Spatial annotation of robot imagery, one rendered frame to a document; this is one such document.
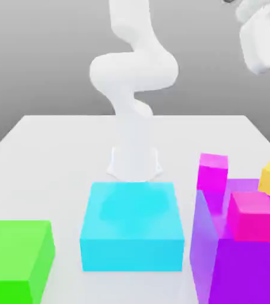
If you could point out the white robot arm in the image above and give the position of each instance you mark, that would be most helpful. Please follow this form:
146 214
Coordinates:
134 71

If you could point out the small magenta cube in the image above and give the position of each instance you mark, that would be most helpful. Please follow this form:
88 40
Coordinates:
212 177

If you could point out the small pink cube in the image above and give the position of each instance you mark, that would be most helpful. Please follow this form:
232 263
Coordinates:
252 216

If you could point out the large purple box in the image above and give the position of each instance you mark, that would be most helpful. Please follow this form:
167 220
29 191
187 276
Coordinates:
244 273

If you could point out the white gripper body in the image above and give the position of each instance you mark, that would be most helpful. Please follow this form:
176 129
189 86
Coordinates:
260 47

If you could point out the large cyan box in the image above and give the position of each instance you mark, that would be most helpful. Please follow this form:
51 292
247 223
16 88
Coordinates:
132 223

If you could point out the large green box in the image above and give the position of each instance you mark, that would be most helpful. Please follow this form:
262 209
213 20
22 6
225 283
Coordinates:
11 251

